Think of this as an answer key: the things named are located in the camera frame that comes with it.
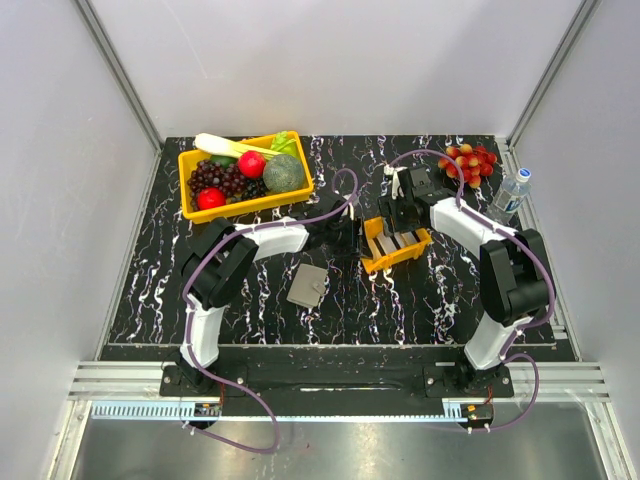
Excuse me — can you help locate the small yellow card bin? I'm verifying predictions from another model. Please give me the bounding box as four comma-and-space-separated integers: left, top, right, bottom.
361, 217, 432, 274

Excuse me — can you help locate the dark grape bunch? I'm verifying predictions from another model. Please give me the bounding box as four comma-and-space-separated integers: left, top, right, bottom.
241, 178, 268, 201

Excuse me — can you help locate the purple grape bunch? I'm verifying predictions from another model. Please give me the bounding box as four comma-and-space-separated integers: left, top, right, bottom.
187, 160, 248, 200

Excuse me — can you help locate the clear water bottle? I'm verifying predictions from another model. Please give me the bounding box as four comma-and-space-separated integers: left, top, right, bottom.
486, 168, 532, 225

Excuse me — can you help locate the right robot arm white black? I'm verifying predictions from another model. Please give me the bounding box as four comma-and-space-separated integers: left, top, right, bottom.
378, 166, 555, 396

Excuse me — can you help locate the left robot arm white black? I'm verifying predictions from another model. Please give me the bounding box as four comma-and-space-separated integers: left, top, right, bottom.
180, 193, 368, 395

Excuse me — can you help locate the purple cable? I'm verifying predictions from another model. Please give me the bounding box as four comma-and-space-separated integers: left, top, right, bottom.
384, 148, 557, 434
180, 168, 360, 455

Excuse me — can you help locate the green lettuce leaf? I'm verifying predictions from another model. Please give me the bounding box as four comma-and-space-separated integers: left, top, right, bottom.
270, 131, 298, 157

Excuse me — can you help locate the red apple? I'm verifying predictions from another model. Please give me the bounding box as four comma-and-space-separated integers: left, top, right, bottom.
197, 187, 227, 210

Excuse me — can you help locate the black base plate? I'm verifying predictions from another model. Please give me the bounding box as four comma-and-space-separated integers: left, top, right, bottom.
159, 345, 514, 420

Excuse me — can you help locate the red pomegranate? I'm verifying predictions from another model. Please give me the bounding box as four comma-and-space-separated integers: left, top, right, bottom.
237, 150, 266, 179

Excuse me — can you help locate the white green leek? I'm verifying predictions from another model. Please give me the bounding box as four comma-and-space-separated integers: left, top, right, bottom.
194, 133, 278, 158

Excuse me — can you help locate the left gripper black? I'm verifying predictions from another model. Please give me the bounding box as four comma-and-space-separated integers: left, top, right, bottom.
325, 216, 373, 262

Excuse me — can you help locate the green avocado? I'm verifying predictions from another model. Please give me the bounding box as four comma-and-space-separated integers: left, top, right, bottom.
209, 155, 237, 169

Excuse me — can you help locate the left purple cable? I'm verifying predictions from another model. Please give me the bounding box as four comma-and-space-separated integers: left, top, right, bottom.
180, 168, 360, 455

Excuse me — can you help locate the green melon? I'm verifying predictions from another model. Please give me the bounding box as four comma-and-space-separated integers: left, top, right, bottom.
262, 154, 305, 193

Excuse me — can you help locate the red lychee bunch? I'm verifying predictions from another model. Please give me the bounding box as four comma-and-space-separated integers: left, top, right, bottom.
445, 143, 498, 189

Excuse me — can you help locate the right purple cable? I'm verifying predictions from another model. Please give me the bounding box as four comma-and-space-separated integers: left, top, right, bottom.
384, 148, 557, 434

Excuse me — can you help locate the large yellow fruit bin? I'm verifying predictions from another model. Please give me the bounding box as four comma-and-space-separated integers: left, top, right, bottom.
177, 130, 314, 224

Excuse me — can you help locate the stack of credit cards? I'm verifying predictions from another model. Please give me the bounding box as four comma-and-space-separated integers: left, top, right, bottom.
374, 232, 420, 255

